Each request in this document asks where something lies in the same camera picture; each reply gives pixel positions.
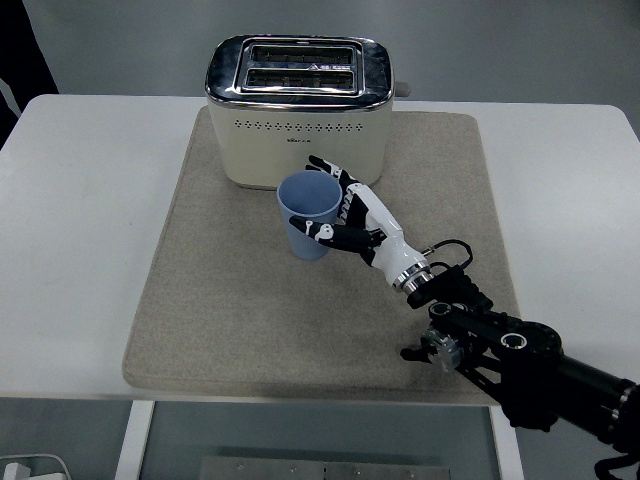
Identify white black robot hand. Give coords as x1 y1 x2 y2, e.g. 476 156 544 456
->
289 154 430 291

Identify white cable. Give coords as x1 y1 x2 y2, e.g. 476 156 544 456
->
0 453 71 480

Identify white table leg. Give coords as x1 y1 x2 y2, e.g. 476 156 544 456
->
488 405 525 480
113 399 156 480

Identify cream two-slot toaster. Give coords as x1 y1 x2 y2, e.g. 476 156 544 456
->
202 34 412 193

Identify light blue ribbed cup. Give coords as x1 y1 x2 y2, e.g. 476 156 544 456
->
276 170 344 261

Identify person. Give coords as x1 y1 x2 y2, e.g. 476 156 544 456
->
0 0 60 151

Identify beige felt table mat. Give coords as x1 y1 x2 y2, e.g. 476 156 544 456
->
121 105 522 404

